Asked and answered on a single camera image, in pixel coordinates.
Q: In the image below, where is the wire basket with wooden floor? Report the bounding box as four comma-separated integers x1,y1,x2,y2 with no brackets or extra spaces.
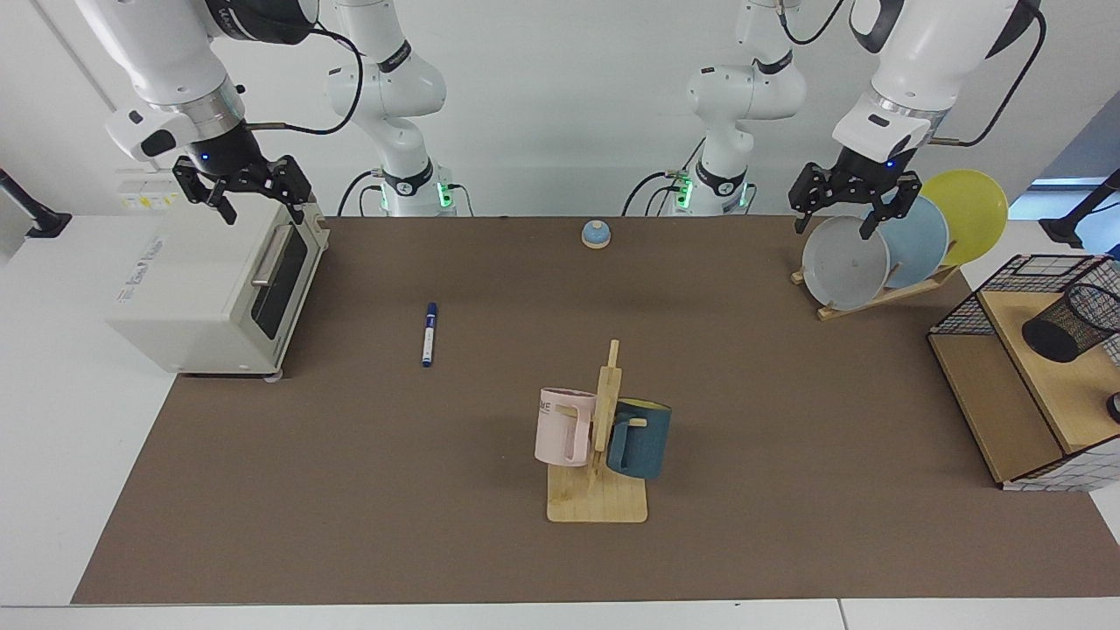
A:
927,254,1120,493

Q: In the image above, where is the brown table cloth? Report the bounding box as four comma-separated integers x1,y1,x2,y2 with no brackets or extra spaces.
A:
72,215,1120,605

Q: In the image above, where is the black clamp stand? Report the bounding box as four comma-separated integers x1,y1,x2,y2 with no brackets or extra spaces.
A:
0,168,73,239
1039,168,1120,250

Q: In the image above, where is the grey plate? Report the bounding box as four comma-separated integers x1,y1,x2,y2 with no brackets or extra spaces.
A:
802,216,891,311

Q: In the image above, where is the pink mug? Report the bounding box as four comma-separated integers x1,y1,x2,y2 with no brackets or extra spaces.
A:
535,387,599,467

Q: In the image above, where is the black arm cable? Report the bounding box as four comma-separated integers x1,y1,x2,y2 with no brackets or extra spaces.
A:
245,22,365,137
927,7,1048,148

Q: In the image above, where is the pale toaster oven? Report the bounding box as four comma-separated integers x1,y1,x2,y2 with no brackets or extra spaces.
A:
107,168,332,379

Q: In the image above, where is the wooden cup stand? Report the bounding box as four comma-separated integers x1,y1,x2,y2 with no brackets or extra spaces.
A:
547,339,649,524

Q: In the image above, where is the white box with yellow labels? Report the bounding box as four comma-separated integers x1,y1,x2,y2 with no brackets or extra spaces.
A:
116,171,182,211

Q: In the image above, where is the yellow plate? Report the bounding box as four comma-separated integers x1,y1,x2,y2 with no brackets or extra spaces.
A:
919,169,1009,267

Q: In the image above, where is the light blue plate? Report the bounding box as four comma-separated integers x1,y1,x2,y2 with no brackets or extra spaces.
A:
866,197,949,290

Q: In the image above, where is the dark blue mug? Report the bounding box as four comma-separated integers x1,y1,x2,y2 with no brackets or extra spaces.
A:
605,398,673,480

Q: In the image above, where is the black base cable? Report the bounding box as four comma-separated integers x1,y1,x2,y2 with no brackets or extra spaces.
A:
621,138,705,217
337,169,386,217

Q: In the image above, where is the black mesh pen holder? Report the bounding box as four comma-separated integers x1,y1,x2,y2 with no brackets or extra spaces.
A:
1021,283,1120,364

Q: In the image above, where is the wooden plate rack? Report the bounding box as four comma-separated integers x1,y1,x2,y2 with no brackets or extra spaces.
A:
791,262,962,322

